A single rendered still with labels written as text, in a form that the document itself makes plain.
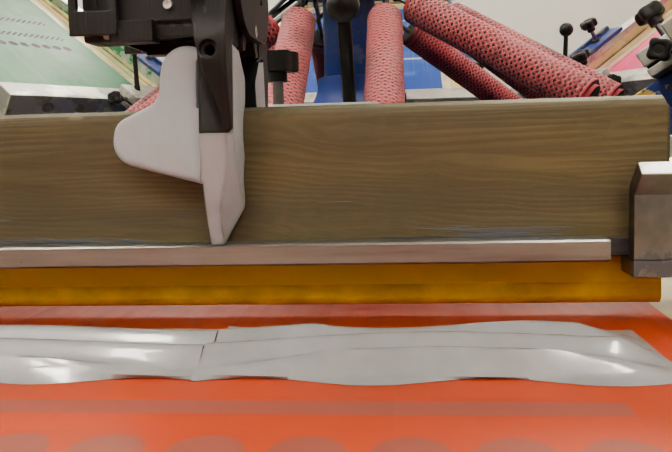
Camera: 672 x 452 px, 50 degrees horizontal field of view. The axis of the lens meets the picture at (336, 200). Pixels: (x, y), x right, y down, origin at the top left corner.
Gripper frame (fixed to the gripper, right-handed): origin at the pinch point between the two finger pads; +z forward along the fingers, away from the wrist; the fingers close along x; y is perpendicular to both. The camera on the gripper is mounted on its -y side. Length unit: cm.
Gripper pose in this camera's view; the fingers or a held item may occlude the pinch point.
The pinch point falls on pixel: (245, 212)
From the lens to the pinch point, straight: 36.9
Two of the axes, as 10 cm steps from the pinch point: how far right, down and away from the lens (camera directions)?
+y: -10.0, 0.2, 0.9
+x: -0.9, 0.8, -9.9
